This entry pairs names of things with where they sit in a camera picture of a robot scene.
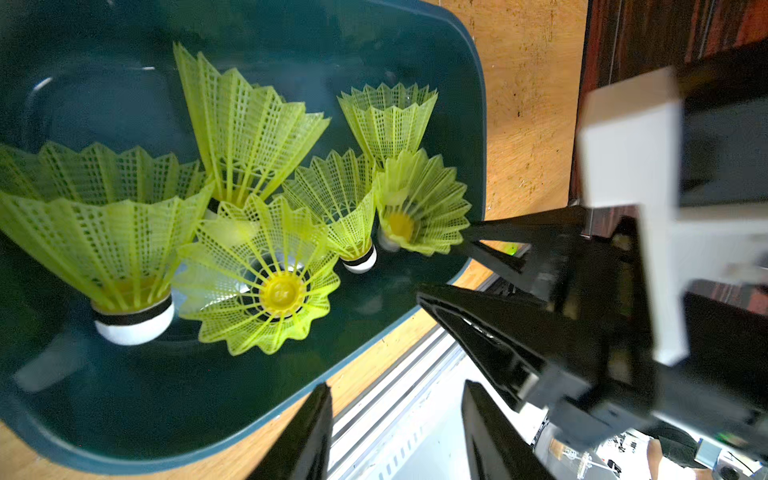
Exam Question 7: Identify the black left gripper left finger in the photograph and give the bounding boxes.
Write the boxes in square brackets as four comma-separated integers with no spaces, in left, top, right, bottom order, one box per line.
[247,383,333,480]

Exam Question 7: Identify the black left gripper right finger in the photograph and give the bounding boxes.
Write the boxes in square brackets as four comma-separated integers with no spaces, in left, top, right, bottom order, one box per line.
[461,380,553,480]

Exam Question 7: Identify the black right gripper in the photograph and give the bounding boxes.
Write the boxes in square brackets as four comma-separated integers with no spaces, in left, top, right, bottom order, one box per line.
[416,206,767,461]

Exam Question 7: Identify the yellow shuttlecock seven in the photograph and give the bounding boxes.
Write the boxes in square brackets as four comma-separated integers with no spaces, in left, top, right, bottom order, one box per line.
[373,149,471,256]

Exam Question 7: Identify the yellow shuttlecock six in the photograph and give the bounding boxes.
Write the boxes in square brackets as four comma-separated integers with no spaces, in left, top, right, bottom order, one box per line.
[172,196,341,356]

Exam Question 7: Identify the yellow shuttlecock four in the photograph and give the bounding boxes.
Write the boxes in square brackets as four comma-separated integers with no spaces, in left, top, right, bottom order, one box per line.
[282,149,377,274]

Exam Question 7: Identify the yellow shuttlecock three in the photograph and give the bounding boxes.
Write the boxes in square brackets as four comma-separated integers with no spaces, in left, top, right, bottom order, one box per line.
[337,83,438,168]

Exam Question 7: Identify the yellow shuttlecock one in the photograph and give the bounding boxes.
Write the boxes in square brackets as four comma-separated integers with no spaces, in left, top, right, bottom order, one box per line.
[1,141,214,346]

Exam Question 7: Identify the yellow shuttlecock two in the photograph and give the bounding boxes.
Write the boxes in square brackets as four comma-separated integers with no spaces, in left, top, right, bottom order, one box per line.
[173,42,330,207]

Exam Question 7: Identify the teal plastic storage tray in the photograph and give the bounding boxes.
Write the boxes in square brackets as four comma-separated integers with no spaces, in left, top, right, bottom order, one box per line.
[0,0,488,476]

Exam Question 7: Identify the person in black shirt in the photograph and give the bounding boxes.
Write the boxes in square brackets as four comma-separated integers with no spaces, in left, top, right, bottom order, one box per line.
[641,421,713,480]

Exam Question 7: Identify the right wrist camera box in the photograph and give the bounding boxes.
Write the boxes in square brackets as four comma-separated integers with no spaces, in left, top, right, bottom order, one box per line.
[576,41,767,365]

